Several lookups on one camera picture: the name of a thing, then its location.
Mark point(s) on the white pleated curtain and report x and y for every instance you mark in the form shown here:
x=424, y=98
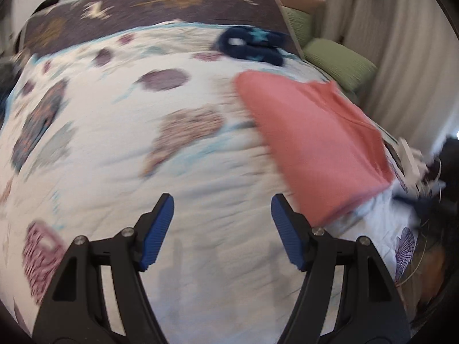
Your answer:
x=401, y=61

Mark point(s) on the pink knit garment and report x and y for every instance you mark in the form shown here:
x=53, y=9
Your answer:
x=315, y=132

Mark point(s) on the white animal-print quilt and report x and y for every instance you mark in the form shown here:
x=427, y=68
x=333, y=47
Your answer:
x=118, y=172

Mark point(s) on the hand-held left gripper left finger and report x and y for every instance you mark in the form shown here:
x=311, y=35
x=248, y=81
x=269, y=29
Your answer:
x=157, y=229

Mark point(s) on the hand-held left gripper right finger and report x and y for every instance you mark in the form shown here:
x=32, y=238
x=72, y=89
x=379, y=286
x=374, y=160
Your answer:
x=287, y=229

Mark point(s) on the green pillow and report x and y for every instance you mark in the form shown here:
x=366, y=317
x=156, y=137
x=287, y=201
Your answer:
x=299, y=25
x=340, y=62

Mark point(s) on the navy star-print fleece garment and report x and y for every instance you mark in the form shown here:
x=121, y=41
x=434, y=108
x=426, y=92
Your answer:
x=251, y=46

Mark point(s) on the white plastic object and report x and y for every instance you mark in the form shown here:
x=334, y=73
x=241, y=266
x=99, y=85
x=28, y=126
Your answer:
x=412, y=165

